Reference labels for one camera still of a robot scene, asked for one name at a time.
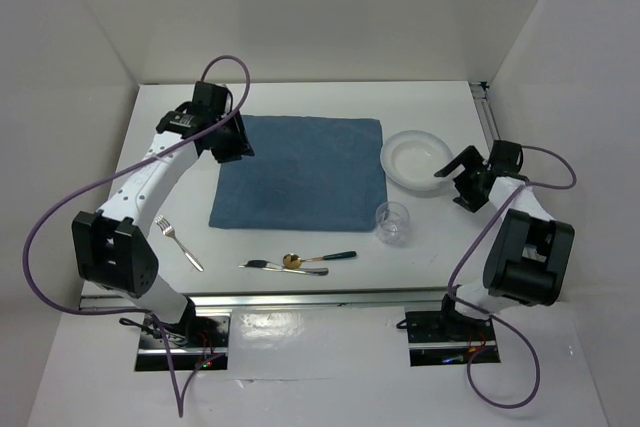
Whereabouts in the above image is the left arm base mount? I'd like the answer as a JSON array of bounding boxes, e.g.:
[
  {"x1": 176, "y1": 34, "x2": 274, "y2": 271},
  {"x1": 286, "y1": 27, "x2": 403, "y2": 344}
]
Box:
[{"x1": 119, "y1": 313, "x2": 231, "y2": 372}]

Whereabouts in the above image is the aluminium right side rail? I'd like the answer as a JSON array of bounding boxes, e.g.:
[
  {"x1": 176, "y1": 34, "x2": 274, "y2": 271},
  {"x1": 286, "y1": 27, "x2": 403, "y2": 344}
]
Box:
[{"x1": 469, "y1": 80, "x2": 551, "y2": 302}]

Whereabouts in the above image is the aluminium rail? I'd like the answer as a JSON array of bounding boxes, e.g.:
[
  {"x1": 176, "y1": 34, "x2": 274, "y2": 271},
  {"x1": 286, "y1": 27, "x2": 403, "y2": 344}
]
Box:
[
  {"x1": 469, "y1": 80, "x2": 551, "y2": 302},
  {"x1": 79, "y1": 286, "x2": 451, "y2": 311}
]

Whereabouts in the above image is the silver fork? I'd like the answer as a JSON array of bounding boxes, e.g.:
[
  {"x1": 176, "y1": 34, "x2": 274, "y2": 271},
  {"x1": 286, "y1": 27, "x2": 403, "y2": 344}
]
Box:
[{"x1": 155, "y1": 215, "x2": 204, "y2": 273}]

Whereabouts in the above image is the blue cloth napkin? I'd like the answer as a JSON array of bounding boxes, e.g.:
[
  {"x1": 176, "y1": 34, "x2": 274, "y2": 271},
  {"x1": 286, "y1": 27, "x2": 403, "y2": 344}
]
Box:
[{"x1": 209, "y1": 116, "x2": 387, "y2": 233}]

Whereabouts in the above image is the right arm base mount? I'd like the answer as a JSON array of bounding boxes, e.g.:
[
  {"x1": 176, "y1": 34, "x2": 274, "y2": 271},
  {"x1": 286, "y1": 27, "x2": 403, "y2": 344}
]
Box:
[{"x1": 396, "y1": 311, "x2": 501, "y2": 367}]

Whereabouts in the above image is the white bowl plate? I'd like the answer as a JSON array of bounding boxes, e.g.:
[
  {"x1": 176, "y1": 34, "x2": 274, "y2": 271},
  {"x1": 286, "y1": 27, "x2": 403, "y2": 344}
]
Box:
[{"x1": 380, "y1": 130, "x2": 453, "y2": 192}]

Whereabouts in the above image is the gold spoon green handle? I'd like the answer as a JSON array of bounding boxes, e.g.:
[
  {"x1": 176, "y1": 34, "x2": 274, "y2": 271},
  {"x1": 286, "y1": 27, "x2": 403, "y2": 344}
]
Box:
[{"x1": 283, "y1": 251, "x2": 357, "y2": 270}]

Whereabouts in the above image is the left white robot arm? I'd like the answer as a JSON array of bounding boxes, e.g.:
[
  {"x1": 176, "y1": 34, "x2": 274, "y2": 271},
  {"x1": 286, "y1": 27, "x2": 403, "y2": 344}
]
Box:
[{"x1": 71, "y1": 81, "x2": 253, "y2": 346}]

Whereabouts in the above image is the clear drinking glass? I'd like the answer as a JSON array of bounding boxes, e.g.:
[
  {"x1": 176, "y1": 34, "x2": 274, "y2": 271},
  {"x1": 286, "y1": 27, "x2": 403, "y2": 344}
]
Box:
[{"x1": 375, "y1": 202, "x2": 410, "y2": 245}]

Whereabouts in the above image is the silver table knife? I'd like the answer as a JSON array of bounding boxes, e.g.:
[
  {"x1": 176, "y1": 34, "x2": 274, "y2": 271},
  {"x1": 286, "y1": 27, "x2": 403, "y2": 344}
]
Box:
[{"x1": 240, "y1": 259, "x2": 329, "y2": 277}]

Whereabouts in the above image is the aluminium front rail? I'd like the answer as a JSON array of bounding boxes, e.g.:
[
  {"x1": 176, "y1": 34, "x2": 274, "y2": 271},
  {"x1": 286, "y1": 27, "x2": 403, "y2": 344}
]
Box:
[{"x1": 79, "y1": 286, "x2": 451, "y2": 311}]

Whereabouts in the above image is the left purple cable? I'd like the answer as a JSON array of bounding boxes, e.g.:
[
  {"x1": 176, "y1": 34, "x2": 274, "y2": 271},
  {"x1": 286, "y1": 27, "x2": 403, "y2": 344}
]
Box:
[{"x1": 22, "y1": 53, "x2": 251, "y2": 418}]

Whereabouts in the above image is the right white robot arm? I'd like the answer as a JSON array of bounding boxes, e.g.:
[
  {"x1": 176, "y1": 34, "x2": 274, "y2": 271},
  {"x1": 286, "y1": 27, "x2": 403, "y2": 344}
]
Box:
[{"x1": 435, "y1": 140, "x2": 577, "y2": 339}]

